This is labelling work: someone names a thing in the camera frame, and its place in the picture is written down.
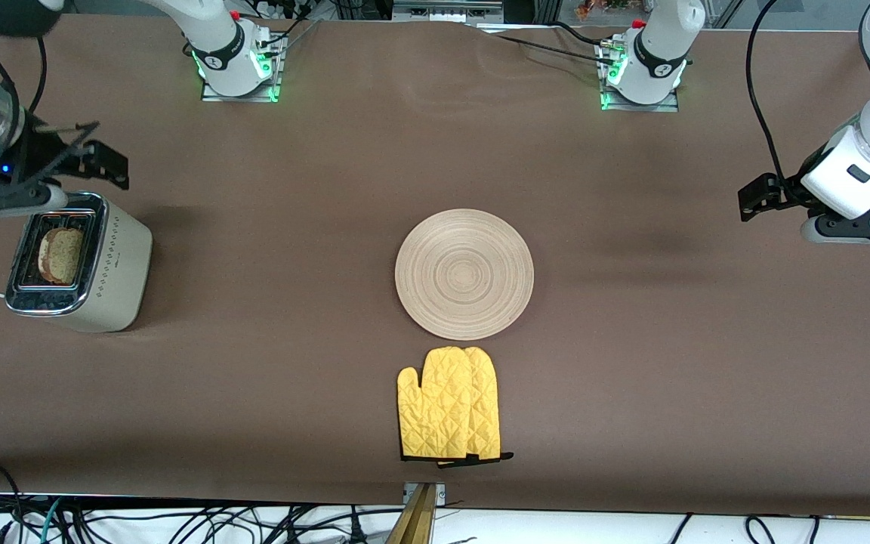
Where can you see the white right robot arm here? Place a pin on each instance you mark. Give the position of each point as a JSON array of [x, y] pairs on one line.
[[216, 38]]

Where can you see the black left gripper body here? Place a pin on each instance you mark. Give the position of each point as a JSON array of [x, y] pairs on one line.
[[785, 194]]

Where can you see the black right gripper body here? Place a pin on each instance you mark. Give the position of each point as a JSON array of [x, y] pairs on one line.
[[36, 157]]

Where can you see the grey equipment box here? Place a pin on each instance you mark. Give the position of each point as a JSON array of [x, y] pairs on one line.
[[446, 11]]

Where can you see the power strip with plugs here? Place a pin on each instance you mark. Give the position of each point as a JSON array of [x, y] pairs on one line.
[[280, 7]]

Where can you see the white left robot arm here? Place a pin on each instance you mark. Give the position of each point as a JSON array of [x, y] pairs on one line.
[[661, 45]]

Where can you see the beige chrome two-slot toaster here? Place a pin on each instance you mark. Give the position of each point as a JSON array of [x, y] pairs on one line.
[[118, 264]]

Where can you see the silver table bracket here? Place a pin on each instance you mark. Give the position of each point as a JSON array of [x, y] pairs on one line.
[[441, 492]]

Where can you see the brown bread slice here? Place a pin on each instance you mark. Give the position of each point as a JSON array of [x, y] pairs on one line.
[[65, 257]]

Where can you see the round wooden plate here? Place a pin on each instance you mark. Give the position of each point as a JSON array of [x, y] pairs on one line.
[[465, 276]]

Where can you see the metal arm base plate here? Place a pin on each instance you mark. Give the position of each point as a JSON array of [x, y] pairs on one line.
[[639, 107], [216, 96]]

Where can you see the gold aluminium profile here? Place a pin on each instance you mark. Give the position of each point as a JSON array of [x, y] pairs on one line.
[[414, 521]]

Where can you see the yellow quilted oven mitt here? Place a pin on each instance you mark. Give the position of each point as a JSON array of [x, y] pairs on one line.
[[435, 408], [486, 408]]

